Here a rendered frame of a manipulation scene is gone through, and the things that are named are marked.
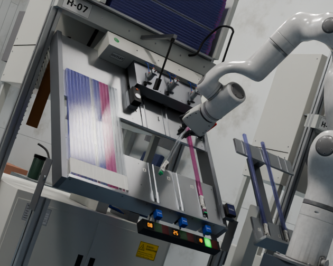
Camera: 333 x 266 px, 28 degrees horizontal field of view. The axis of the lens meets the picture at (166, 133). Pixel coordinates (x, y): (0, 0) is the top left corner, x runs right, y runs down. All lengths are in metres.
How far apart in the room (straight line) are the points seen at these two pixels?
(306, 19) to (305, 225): 0.68
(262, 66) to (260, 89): 4.66
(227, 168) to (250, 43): 1.40
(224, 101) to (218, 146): 4.77
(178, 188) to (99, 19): 0.75
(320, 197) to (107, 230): 0.89
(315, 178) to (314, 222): 0.14
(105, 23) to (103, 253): 0.90
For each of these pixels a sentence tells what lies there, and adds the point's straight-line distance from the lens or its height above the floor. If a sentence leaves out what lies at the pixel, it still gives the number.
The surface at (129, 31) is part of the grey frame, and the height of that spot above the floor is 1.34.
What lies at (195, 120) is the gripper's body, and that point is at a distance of 2.42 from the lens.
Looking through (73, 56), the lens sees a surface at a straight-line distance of 2.55.
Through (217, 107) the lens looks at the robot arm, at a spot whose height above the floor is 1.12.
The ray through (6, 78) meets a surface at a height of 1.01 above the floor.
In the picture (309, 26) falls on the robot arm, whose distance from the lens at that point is 2.24.
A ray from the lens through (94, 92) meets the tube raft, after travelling 2.46.
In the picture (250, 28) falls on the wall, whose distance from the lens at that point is 7.38.
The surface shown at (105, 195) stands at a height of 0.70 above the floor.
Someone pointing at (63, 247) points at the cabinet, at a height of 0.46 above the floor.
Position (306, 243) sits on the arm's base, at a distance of 2.06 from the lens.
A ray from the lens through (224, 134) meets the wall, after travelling 7.05.
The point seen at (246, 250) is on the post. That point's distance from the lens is 2.69.
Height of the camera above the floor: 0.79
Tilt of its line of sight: 5 degrees up
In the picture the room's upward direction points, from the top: 19 degrees clockwise
